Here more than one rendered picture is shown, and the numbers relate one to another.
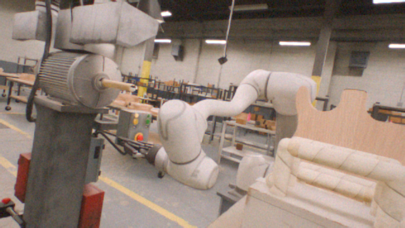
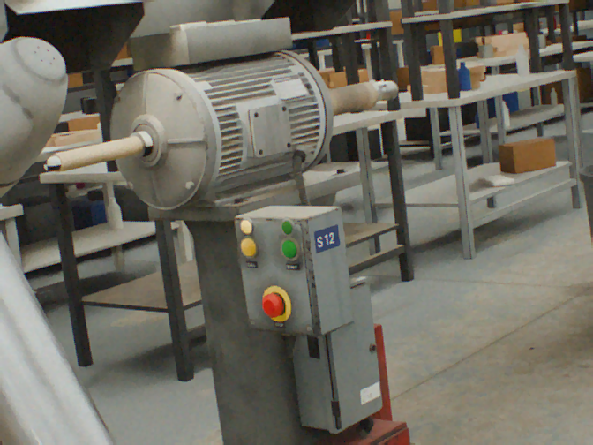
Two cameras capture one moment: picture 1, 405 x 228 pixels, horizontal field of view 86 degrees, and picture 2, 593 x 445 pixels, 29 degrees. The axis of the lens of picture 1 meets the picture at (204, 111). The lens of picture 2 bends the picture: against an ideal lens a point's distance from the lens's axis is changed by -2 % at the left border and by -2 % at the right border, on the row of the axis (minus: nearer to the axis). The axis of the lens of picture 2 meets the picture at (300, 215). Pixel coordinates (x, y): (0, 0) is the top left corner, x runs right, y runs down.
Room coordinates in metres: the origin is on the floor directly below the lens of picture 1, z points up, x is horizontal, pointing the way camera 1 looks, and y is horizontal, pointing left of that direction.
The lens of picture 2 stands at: (1.64, -1.51, 1.43)
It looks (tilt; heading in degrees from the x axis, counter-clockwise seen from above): 10 degrees down; 101
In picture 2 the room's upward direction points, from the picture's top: 7 degrees counter-clockwise
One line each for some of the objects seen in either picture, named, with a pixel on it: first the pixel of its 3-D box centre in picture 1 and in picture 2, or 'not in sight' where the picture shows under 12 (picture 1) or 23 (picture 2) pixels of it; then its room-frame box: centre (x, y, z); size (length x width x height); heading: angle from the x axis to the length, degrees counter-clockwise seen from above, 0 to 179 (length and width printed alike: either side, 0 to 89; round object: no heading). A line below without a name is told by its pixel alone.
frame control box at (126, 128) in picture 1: (121, 130); (310, 275); (1.27, 0.46, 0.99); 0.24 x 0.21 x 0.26; 59
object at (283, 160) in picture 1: (281, 170); not in sight; (0.42, -0.17, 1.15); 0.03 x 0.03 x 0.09
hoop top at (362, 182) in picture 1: (335, 177); not in sight; (0.57, -0.37, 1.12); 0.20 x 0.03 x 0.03; 56
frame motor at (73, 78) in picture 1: (80, 78); (227, 126); (1.11, 0.65, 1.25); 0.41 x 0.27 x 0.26; 59
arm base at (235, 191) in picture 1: (243, 190); not in sight; (1.39, -0.34, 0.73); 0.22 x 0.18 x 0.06; 52
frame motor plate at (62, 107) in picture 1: (68, 103); (256, 192); (1.14, 0.71, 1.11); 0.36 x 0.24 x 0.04; 59
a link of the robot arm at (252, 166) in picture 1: (252, 170); not in sight; (1.37, -0.37, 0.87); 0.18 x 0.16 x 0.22; 59
